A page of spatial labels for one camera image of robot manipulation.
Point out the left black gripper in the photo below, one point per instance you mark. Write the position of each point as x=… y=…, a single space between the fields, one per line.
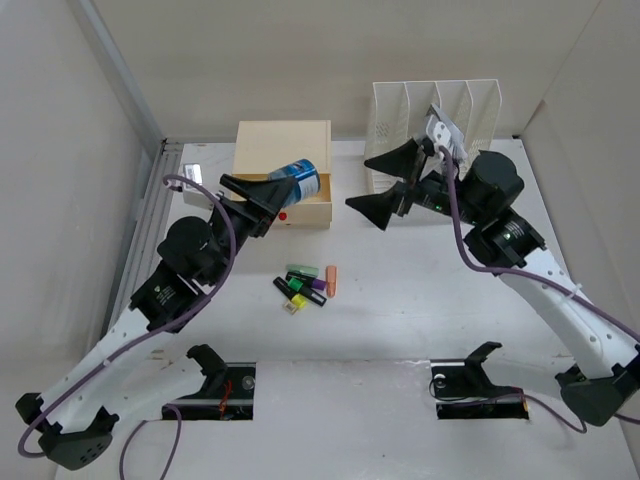
x=270 y=195

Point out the green capped black highlighter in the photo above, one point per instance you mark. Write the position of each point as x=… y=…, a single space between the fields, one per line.
x=283 y=286

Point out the cream drawer cabinet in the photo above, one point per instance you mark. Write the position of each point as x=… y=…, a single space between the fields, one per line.
x=264 y=146

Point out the purple capped black highlighter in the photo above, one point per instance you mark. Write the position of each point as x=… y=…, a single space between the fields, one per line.
x=311 y=282

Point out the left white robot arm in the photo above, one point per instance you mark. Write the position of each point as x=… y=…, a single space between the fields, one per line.
x=77 y=417

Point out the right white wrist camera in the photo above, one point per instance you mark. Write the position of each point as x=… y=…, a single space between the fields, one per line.
x=438 y=132

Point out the mint green highlighter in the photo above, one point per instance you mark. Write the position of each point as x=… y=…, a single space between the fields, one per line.
x=303 y=270

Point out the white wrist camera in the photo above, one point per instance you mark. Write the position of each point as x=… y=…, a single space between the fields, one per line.
x=191 y=195
x=438 y=132

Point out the yellow highlighter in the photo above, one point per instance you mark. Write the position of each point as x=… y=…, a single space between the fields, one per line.
x=295 y=304

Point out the orange highlighter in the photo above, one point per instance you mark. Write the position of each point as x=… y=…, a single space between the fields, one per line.
x=331 y=280

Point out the dark grey booklet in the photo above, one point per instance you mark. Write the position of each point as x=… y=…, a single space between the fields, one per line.
x=450 y=130

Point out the black marker pen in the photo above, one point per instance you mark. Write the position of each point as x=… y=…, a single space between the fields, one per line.
x=313 y=296

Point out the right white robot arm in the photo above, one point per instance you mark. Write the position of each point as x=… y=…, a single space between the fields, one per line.
x=605 y=374

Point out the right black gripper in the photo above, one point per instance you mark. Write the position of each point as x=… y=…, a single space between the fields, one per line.
x=400 y=161

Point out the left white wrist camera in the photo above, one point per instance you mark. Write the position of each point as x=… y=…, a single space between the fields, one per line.
x=191 y=195

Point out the blue labelled tape roll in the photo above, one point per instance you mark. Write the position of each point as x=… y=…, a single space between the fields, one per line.
x=307 y=180

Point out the aluminium rail frame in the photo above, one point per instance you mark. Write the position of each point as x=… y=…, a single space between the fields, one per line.
x=150 y=220

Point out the white mesh file organizer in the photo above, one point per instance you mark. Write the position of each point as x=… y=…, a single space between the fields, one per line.
x=398 y=109

